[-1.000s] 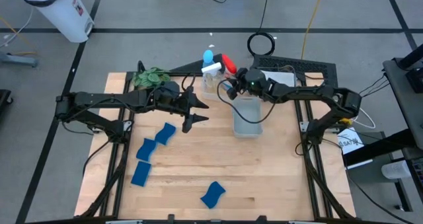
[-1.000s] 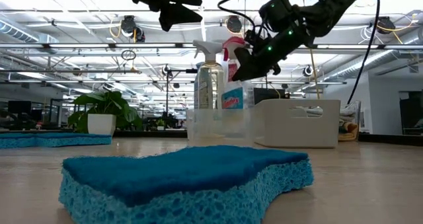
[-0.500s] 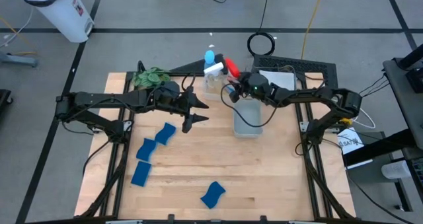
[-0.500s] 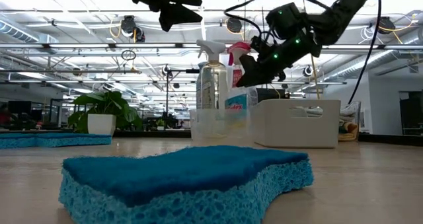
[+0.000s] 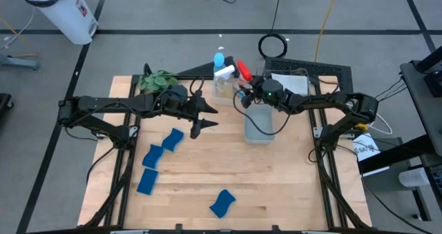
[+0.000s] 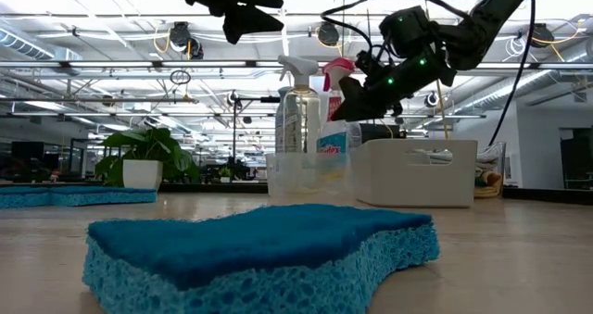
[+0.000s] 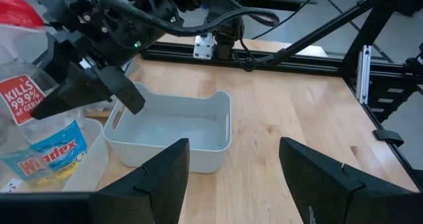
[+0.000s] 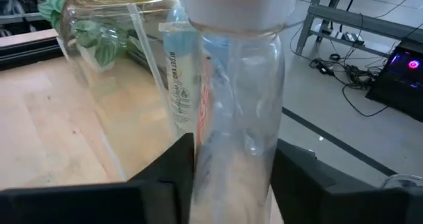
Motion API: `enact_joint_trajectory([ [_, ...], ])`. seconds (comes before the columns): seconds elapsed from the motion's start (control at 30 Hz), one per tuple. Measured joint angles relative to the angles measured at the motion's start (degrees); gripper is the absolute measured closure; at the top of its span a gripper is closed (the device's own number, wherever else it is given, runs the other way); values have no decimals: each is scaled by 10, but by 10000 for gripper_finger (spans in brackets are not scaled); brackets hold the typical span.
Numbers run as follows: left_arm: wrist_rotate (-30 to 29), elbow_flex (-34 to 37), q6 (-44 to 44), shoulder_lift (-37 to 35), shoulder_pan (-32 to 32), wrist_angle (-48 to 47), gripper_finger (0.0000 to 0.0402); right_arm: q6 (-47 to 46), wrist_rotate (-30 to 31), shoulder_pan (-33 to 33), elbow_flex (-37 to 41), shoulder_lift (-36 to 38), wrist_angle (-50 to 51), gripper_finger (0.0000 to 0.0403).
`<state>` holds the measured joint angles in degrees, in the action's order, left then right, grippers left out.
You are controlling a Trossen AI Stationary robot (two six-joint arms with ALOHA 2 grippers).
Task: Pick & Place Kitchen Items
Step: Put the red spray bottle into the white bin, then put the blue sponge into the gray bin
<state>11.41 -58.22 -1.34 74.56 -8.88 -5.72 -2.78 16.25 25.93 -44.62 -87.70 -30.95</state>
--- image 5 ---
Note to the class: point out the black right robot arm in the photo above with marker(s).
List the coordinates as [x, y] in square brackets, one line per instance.
[324, 101]

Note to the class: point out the spray bottle white nozzle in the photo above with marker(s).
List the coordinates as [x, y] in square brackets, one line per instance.
[224, 73]

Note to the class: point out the small frosted plastic bin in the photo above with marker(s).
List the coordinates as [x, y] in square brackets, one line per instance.
[228, 102]

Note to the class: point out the air freshener can blue cap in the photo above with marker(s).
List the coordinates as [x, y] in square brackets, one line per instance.
[218, 59]

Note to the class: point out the black perforated panel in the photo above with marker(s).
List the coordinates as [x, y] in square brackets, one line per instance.
[328, 71]

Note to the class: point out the white cylinder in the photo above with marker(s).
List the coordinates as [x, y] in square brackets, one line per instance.
[412, 177]

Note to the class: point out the black triangular panel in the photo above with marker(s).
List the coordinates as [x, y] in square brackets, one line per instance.
[200, 70]

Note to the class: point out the grey plastic bin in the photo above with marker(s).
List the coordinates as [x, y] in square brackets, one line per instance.
[266, 118]

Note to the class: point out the rectangular blue sponge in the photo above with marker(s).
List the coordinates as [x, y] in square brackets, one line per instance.
[147, 181]

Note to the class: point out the green plant in white pot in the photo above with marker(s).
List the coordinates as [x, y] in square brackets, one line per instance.
[155, 82]

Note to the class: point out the white paper sign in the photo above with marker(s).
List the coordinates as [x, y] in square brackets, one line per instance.
[366, 147]

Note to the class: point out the large clear plastic bin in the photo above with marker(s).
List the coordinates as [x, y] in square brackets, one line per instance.
[286, 70]

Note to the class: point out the Windex bottle red nozzle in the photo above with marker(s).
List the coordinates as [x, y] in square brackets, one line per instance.
[244, 70]

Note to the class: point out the yellow connector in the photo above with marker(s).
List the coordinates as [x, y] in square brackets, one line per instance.
[361, 126]

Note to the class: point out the grey waffle towel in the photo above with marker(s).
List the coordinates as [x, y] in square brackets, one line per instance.
[293, 84]

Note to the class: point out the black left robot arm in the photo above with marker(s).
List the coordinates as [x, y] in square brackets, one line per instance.
[103, 104]

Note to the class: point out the wavy blue sponge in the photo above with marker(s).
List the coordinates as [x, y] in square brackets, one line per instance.
[172, 139]
[222, 203]
[153, 157]

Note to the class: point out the white trash can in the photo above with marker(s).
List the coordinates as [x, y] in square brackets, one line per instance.
[65, 16]

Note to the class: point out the grey stand base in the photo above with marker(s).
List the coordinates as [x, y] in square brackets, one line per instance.
[20, 62]

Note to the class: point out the black metal table frame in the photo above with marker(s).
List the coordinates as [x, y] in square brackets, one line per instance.
[184, 77]

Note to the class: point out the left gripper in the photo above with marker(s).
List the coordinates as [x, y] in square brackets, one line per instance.
[191, 111]

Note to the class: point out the dark grey equipment cart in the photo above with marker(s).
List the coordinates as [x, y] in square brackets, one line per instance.
[423, 103]

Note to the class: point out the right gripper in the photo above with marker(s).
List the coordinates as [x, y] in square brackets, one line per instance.
[259, 94]

